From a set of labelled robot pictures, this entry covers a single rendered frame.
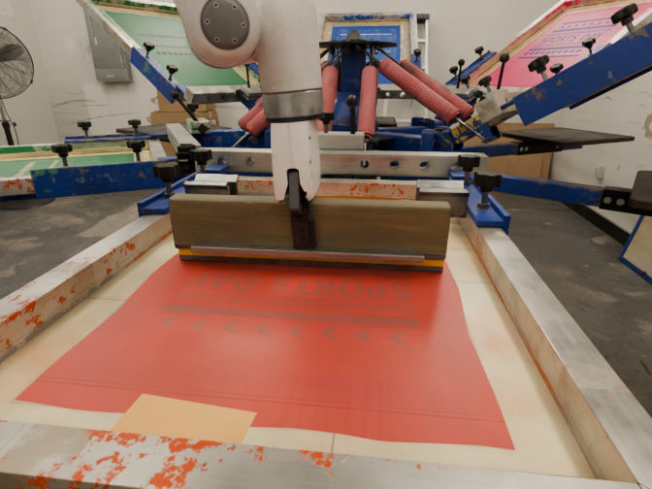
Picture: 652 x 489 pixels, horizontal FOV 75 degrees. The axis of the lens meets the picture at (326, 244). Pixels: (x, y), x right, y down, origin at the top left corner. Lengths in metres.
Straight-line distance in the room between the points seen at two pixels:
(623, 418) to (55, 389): 0.45
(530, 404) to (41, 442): 0.36
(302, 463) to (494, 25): 4.88
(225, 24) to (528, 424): 0.44
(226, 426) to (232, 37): 0.35
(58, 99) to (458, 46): 4.60
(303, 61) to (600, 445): 0.45
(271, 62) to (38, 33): 5.77
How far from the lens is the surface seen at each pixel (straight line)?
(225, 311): 0.51
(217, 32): 0.46
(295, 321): 0.48
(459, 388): 0.41
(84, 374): 0.46
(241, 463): 0.29
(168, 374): 0.43
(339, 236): 0.57
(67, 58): 6.05
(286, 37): 0.52
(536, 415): 0.41
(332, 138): 1.04
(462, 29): 4.97
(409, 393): 0.39
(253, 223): 0.59
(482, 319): 0.51
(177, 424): 0.38
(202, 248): 0.61
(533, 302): 0.49
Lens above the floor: 1.21
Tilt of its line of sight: 22 degrees down
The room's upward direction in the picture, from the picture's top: straight up
